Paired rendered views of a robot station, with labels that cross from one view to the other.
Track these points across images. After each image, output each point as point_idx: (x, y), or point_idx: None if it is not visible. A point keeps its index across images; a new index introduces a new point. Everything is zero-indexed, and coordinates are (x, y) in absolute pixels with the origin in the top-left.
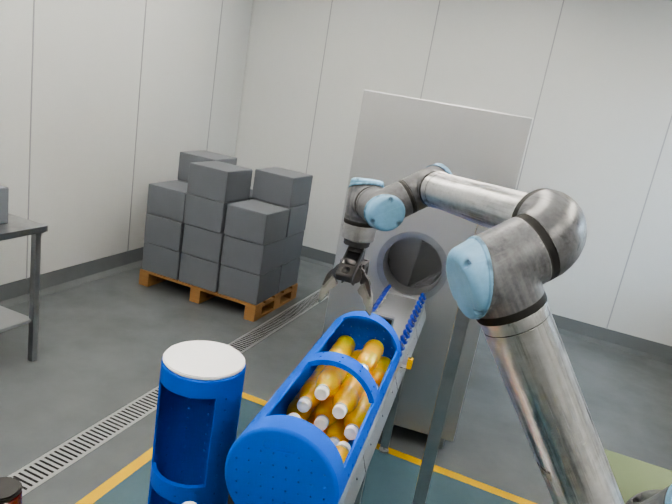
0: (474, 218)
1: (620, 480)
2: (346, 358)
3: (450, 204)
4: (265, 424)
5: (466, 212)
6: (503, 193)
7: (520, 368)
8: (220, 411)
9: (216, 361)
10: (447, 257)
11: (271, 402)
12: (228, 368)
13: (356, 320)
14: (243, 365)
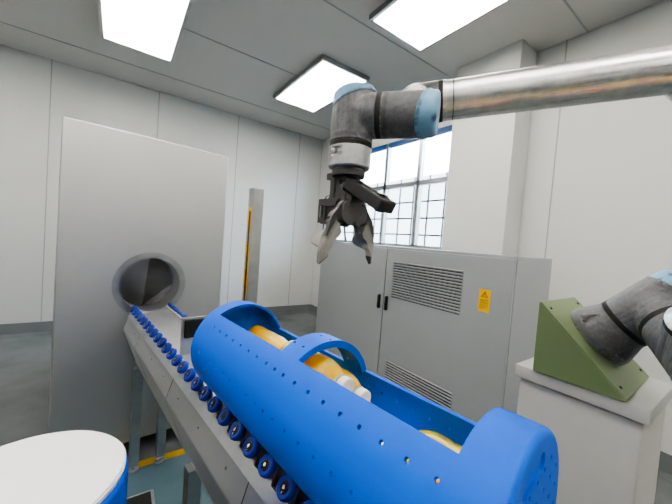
0: (584, 89)
1: (563, 315)
2: (324, 335)
3: (526, 88)
4: (506, 458)
5: (568, 86)
6: (632, 51)
7: None
8: None
9: (59, 471)
10: None
11: (390, 429)
12: (102, 465)
13: (226, 314)
14: (119, 443)
